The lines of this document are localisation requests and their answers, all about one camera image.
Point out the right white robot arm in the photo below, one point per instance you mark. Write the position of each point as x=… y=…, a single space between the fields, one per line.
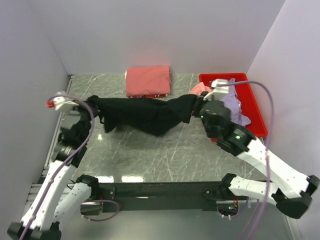
x=288 y=189

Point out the black t shirt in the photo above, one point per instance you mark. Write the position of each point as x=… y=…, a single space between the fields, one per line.
x=149 y=115

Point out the folded pink t shirt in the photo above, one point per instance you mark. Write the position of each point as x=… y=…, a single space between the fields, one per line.
x=148 y=81

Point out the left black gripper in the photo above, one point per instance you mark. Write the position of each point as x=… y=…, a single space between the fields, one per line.
x=81 y=107

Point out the crumpled lavender t shirt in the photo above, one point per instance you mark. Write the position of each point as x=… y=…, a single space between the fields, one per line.
x=231 y=102

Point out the red plastic bin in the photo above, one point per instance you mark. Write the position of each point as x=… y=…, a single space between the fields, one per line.
x=249 y=106

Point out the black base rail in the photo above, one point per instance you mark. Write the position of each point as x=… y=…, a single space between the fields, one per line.
x=151 y=196

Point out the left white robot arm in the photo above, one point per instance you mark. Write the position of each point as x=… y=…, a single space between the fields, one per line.
x=50 y=212

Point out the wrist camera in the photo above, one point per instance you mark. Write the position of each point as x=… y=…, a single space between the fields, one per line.
x=61 y=103
x=219 y=89

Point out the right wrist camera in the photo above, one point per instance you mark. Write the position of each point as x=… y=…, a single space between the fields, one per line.
x=219 y=89

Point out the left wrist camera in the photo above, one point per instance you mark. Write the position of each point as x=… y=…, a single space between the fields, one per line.
x=61 y=103

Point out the crumpled salmon t shirt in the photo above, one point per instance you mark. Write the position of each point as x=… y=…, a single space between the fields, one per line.
x=199 y=89

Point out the aluminium frame rail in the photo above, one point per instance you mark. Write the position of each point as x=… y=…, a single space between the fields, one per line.
x=35 y=188

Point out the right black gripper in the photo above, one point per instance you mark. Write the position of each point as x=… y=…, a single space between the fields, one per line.
x=199 y=102

